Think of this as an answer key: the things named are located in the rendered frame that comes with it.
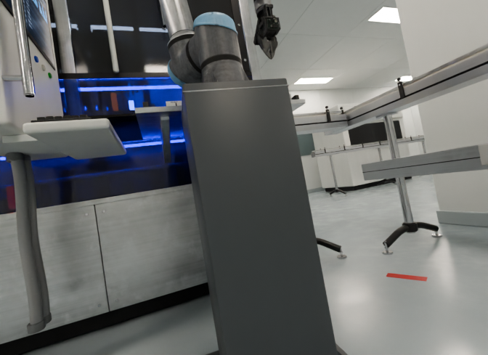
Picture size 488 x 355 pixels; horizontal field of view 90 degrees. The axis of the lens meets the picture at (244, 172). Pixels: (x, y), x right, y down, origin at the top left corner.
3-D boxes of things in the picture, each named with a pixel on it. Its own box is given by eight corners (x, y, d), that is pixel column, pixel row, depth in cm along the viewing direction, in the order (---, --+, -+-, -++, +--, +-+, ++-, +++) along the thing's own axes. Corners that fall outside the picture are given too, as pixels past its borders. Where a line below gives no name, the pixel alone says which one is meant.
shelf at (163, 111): (144, 142, 130) (143, 139, 130) (263, 131, 154) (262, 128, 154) (135, 113, 85) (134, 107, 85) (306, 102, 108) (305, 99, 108)
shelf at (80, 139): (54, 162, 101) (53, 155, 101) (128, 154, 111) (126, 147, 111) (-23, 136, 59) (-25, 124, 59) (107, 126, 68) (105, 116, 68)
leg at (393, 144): (399, 233, 157) (375, 116, 160) (409, 230, 160) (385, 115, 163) (412, 235, 148) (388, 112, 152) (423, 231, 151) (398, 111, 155)
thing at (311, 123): (264, 134, 155) (260, 109, 156) (255, 139, 170) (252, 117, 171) (350, 125, 178) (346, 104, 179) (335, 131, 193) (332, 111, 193)
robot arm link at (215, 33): (216, 49, 60) (207, -4, 60) (189, 73, 70) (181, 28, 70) (251, 59, 68) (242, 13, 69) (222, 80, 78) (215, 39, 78)
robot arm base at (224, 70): (261, 86, 62) (254, 49, 63) (202, 90, 59) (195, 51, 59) (245, 107, 77) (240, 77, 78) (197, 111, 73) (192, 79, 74)
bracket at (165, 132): (164, 162, 125) (160, 137, 126) (171, 162, 126) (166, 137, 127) (165, 150, 93) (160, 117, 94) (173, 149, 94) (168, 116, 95)
